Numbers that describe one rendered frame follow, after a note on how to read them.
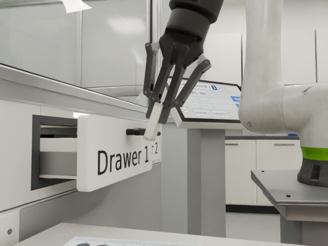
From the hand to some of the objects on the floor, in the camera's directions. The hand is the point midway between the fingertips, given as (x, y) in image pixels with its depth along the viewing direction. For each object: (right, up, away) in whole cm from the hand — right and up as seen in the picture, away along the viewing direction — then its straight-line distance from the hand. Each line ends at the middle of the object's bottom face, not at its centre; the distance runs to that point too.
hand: (154, 121), depth 53 cm
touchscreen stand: (+26, -96, +87) cm, 132 cm away
